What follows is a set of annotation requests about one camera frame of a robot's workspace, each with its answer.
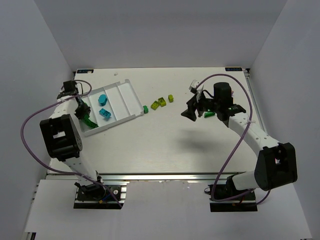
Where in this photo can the green long lego brick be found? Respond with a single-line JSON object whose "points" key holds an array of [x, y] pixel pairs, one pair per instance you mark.
{"points": [[89, 123]]}

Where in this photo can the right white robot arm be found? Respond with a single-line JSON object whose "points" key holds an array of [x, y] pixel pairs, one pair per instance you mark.
{"points": [[276, 164]]}

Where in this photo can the teal lego brick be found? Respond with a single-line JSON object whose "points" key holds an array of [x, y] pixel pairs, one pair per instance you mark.
{"points": [[106, 114]]}

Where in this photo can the blue label sticker left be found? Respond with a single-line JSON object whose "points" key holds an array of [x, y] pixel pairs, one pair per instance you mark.
{"points": [[84, 71]]}

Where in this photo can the dark green lego by tray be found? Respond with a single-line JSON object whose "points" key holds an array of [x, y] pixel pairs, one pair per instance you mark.
{"points": [[145, 109]]}

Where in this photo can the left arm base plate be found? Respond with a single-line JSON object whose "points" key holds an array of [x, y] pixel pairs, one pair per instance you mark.
{"points": [[103, 201]]}

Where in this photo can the blue label sticker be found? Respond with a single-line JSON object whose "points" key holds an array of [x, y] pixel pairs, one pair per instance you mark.
{"points": [[84, 71], [233, 69]]}

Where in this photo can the blue label sticker right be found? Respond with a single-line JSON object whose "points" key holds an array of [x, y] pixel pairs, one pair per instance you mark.
{"points": [[233, 69]]}

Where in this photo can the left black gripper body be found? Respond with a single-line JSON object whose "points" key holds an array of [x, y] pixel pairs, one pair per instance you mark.
{"points": [[83, 111]]}

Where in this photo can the white divided plastic tray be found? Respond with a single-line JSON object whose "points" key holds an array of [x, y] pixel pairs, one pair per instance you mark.
{"points": [[122, 102]]}

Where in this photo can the blue rounded lego brick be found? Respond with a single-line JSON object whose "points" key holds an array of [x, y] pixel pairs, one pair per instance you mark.
{"points": [[102, 100]]}

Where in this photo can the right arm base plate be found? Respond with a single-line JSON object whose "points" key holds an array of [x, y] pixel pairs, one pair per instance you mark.
{"points": [[246, 203]]}

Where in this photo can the lime lego brick middle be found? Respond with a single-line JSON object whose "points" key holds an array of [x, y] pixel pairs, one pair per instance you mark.
{"points": [[162, 102]]}

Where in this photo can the small lime lego brick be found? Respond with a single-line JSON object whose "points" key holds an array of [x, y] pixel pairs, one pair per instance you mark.
{"points": [[170, 98]]}

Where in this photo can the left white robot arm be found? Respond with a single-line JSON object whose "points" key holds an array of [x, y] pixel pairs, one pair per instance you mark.
{"points": [[63, 140]]}

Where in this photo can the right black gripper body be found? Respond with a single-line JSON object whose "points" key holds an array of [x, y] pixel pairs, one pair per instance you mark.
{"points": [[196, 106]]}

